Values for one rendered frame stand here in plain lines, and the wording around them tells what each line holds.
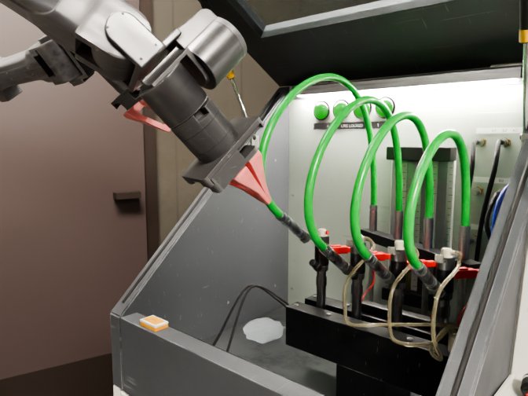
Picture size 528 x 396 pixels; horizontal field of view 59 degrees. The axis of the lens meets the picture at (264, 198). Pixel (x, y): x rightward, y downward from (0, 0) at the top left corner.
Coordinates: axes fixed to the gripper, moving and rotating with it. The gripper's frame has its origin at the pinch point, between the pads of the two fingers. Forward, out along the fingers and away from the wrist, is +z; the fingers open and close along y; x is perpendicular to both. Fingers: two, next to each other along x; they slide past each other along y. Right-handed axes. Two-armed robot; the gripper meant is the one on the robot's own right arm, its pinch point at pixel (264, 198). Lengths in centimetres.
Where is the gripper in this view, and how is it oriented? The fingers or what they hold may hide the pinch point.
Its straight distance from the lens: 59.0
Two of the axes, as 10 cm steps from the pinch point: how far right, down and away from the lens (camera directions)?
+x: -5.5, -1.1, 8.3
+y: 6.0, -7.4, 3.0
